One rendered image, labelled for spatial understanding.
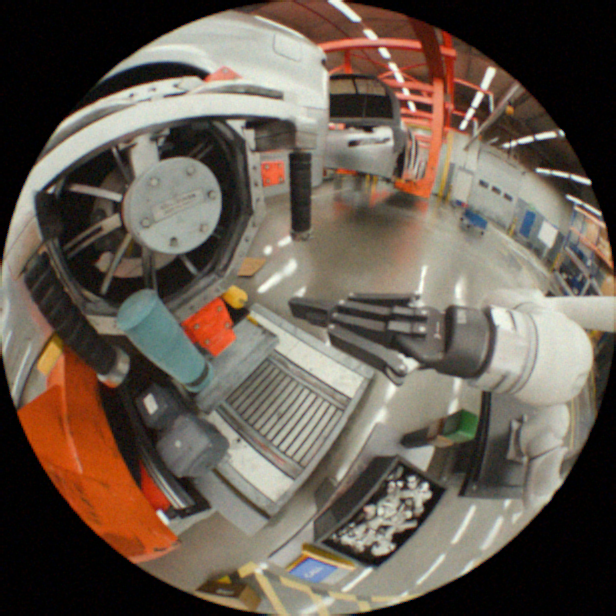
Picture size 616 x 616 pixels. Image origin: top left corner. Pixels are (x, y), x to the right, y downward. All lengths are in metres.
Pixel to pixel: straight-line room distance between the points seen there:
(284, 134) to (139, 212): 0.21
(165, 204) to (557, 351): 0.44
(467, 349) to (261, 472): 0.78
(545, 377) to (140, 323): 0.48
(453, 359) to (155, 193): 0.35
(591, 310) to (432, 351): 0.37
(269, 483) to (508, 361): 0.80
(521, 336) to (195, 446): 0.62
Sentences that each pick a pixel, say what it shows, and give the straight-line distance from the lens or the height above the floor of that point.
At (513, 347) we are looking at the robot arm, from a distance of 0.20.
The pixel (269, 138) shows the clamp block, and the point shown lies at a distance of 0.32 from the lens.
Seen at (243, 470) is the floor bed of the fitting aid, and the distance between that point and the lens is 0.85.
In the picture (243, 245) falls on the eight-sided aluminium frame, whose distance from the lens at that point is 0.51.
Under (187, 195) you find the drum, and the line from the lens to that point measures 0.27.
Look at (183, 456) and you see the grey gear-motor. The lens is 0.58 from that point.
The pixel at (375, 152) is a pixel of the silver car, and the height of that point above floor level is 1.07.
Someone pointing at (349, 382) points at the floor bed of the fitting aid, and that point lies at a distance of 0.88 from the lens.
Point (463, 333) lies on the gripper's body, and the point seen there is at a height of 0.78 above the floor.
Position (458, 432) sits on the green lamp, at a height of 0.66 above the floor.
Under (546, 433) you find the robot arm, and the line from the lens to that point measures 0.88.
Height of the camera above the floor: 0.88
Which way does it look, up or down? 46 degrees down
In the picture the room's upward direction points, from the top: straight up
